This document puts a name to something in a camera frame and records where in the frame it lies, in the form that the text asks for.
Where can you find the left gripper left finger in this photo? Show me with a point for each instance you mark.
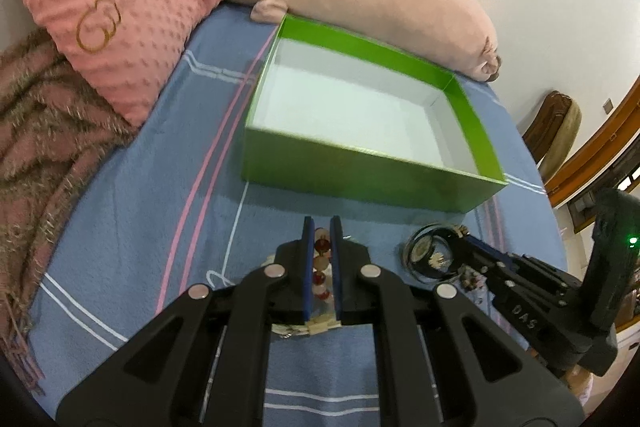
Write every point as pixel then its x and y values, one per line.
pixel 203 360

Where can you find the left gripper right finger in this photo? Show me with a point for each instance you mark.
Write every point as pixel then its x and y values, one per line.
pixel 441 361

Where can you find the black wrist watch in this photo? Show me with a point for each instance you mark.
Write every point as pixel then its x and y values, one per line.
pixel 429 253

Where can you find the cream white wrist watch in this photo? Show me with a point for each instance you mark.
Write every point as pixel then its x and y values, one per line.
pixel 319 323

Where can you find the right hand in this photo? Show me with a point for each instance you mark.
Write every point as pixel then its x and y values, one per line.
pixel 579 382

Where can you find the blue striped bed sheet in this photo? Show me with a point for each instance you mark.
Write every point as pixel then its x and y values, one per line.
pixel 163 200

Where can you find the wooden chair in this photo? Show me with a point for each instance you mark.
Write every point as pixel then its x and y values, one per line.
pixel 552 133

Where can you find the brown pink fringed blanket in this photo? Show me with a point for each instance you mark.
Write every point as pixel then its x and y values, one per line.
pixel 55 133

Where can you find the green cardboard box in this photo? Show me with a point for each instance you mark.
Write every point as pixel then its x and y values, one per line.
pixel 336 114

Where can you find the pink plush pig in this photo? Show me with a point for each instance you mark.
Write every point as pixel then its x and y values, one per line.
pixel 455 34

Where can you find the wooden door frame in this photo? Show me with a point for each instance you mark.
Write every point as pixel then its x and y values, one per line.
pixel 598 152

